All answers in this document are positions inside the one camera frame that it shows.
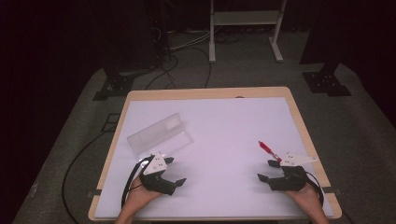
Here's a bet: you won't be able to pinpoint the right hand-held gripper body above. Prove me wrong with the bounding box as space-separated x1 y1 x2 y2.
267 151 318 192

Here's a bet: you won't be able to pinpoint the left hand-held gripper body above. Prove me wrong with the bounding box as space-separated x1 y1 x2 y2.
138 151 178 197

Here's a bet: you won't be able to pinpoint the red pen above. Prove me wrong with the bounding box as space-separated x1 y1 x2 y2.
258 140 283 163

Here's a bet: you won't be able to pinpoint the clear plastic pencil case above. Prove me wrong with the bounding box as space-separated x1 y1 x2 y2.
126 112 196 159

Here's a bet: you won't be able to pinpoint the person's right hand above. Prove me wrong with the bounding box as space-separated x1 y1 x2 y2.
284 182 325 210

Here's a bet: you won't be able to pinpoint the person's left hand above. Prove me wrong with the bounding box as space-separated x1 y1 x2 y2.
125 175 163 213

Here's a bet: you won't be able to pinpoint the white table mat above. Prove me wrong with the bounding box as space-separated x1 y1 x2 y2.
93 96 335 219

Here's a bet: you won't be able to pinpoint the black tape square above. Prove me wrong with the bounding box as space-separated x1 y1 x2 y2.
100 113 121 133

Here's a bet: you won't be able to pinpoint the black stand base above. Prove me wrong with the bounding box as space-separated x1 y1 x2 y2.
92 72 135 102
301 63 353 98

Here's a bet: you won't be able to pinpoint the white metal stand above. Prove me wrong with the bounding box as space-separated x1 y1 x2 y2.
207 0 288 64

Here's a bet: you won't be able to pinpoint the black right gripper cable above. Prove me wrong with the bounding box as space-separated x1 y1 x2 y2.
305 172 325 207

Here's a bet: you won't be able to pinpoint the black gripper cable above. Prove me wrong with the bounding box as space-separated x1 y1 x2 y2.
305 172 325 207
120 154 156 210

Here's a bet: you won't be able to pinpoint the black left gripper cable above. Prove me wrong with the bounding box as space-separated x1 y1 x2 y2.
120 154 156 210

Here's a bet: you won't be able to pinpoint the long black floor cable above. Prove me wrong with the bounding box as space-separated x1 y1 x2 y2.
61 130 110 224

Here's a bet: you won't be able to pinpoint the white floor cables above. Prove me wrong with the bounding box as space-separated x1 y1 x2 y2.
167 29 213 52

